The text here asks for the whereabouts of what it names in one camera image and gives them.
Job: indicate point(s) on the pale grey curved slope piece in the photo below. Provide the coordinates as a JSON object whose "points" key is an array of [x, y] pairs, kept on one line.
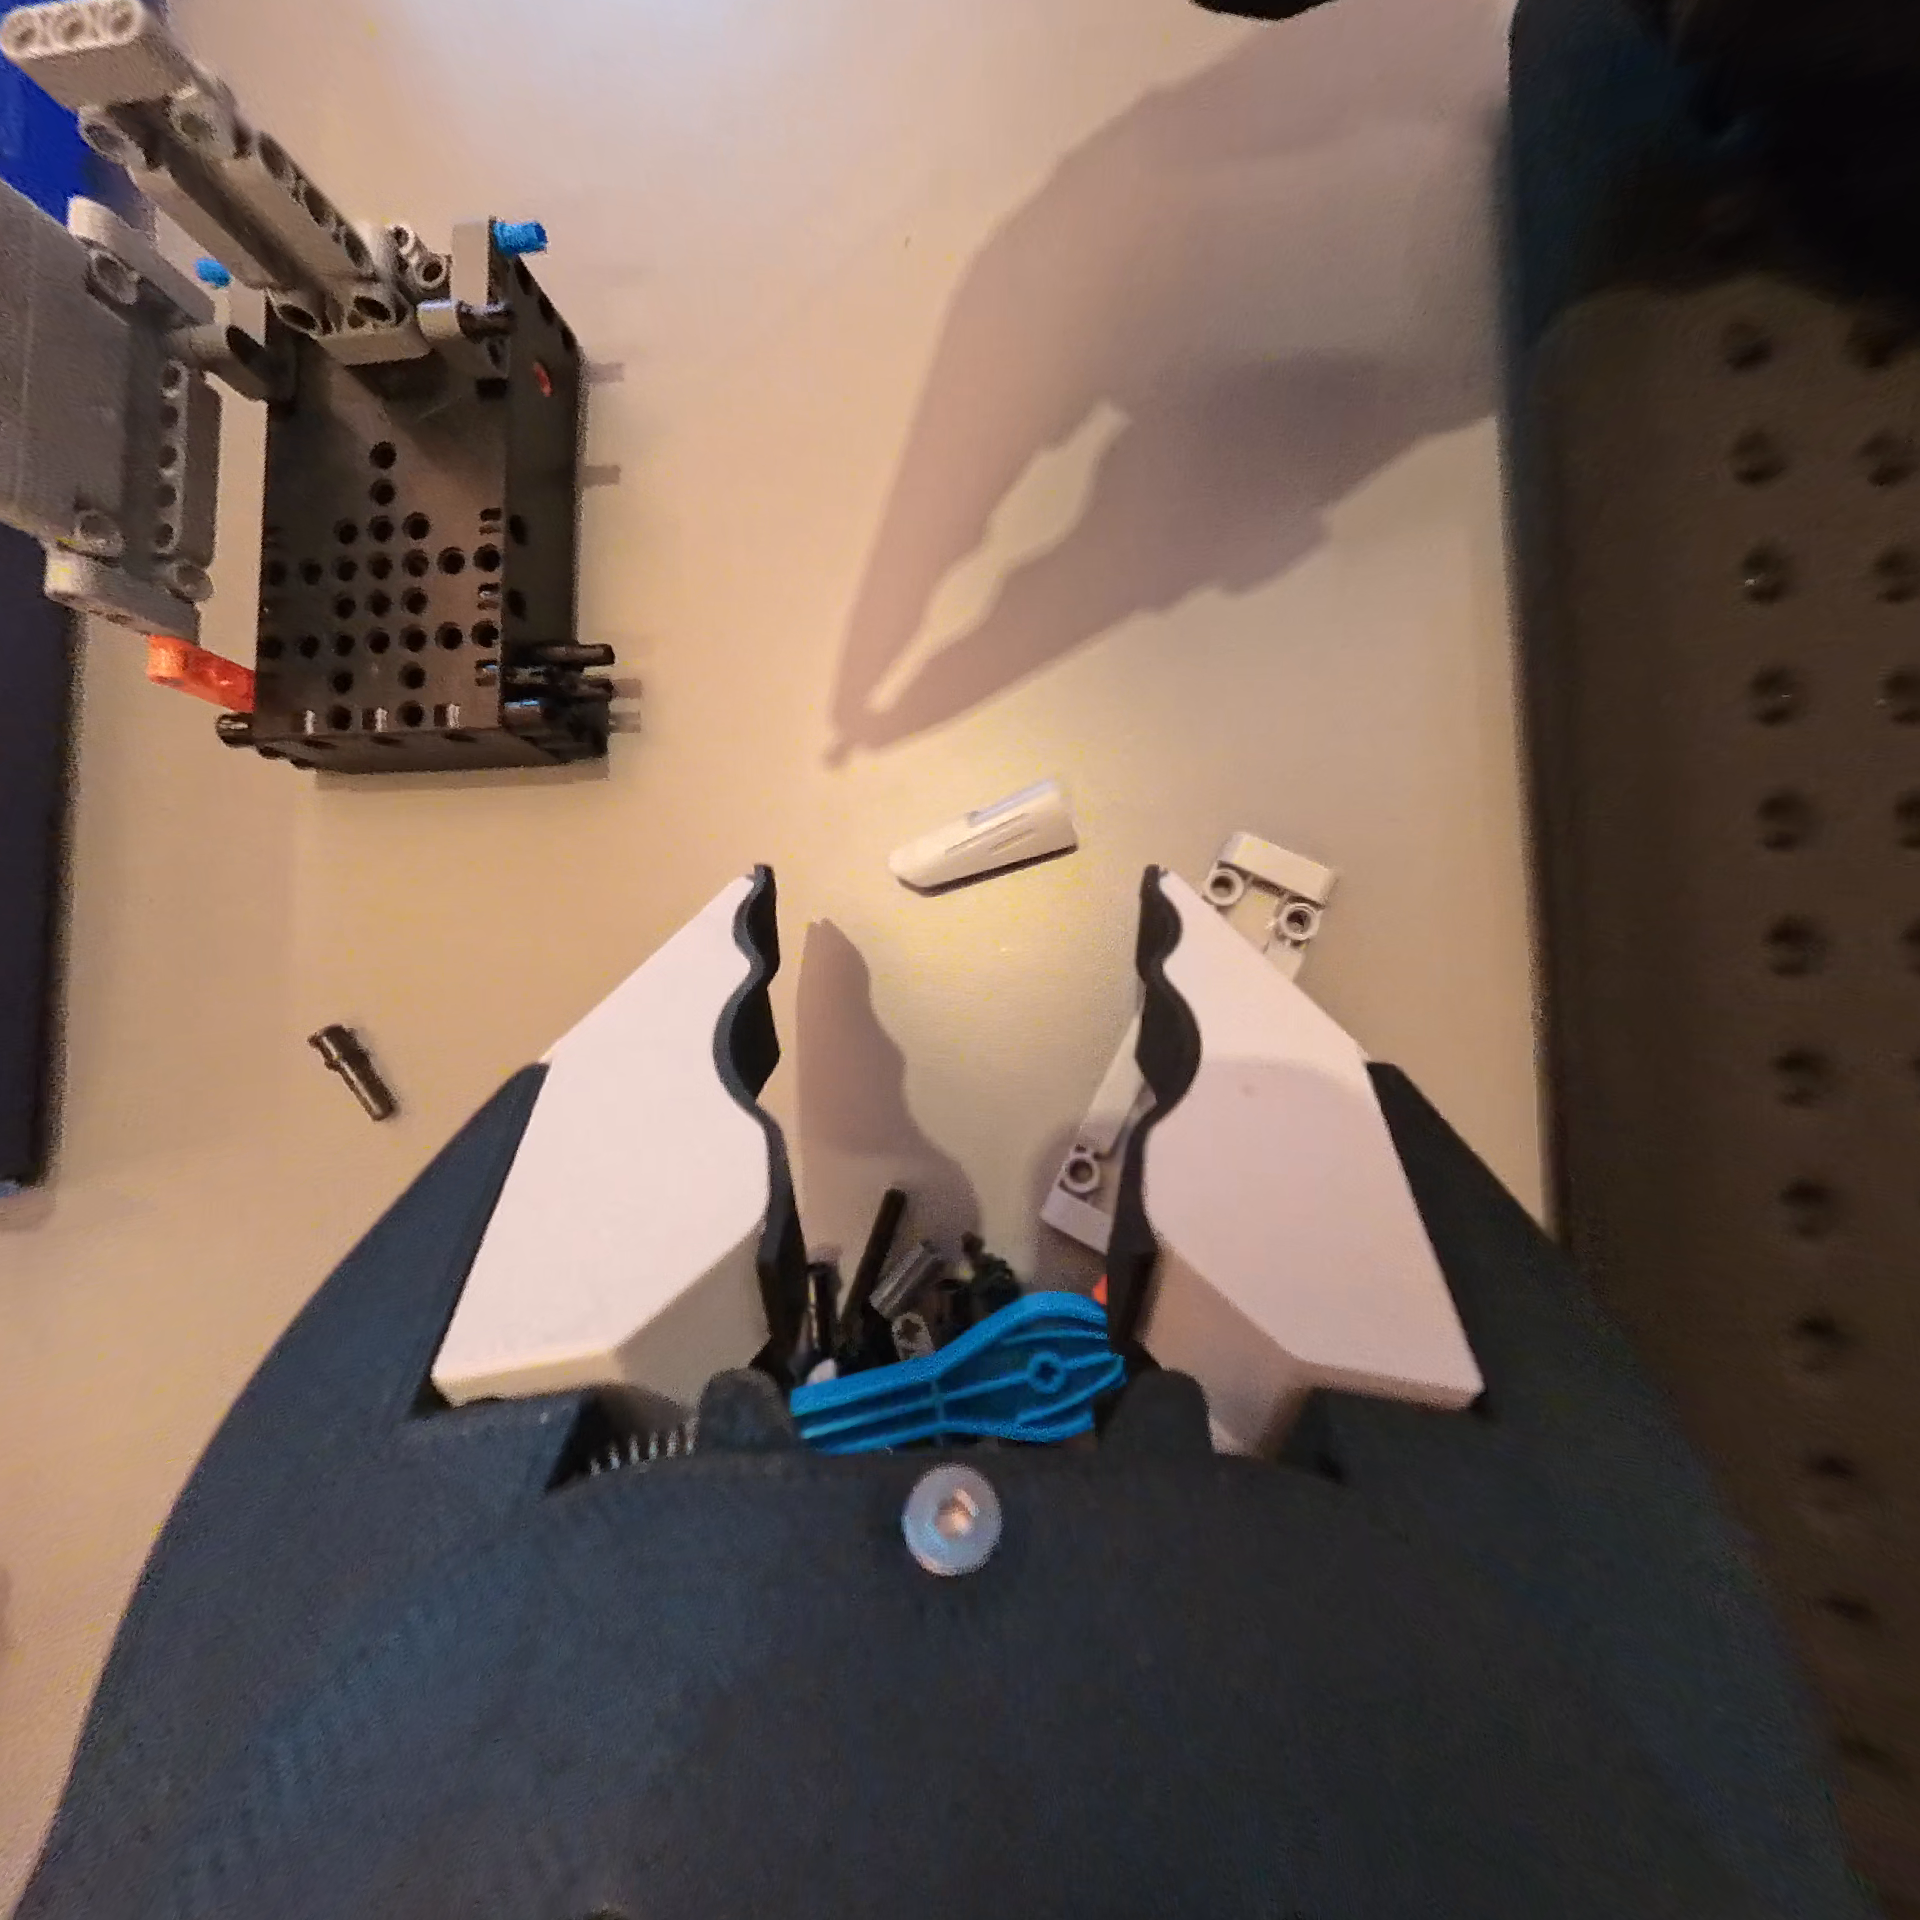
{"points": [[975, 848]]}

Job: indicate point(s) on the black connector pin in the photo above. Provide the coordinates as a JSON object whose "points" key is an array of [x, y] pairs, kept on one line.
{"points": [[353, 1072]]}

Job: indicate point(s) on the teal brick separator tool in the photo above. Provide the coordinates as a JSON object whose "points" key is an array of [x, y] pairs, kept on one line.
{"points": [[1020, 1366]]}

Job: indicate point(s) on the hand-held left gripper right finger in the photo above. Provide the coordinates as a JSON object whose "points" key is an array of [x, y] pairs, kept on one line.
{"points": [[1319, 1200]]}

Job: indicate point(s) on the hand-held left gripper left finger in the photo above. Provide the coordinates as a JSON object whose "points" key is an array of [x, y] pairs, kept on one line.
{"points": [[600, 1200]]}

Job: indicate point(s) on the pile of plastic building pieces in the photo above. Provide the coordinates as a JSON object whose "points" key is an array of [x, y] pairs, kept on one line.
{"points": [[901, 1276]]}

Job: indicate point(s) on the grey double beam frame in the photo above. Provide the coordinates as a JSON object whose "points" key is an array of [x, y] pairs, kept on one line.
{"points": [[1277, 862]]}

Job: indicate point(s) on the long grey holed beam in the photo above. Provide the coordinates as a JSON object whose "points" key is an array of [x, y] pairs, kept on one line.
{"points": [[89, 390]]}

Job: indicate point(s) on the black perforated pad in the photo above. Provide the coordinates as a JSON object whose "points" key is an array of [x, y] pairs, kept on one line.
{"points": [[1724, 750]]}

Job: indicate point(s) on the orange pin connector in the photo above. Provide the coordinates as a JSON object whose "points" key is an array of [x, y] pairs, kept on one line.
{"points": [[188, 669]]}

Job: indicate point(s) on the black perforated base assembly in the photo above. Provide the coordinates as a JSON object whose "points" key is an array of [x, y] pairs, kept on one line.
{"points": [[323, 413]]}

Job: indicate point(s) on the dark blue cardboard box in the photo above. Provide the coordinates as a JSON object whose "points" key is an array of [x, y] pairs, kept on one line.
{"points": [[30, 901]]}

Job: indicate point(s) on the large blue plastic bin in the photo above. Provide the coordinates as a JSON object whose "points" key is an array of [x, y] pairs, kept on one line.
{"points": [[24, 135]]}

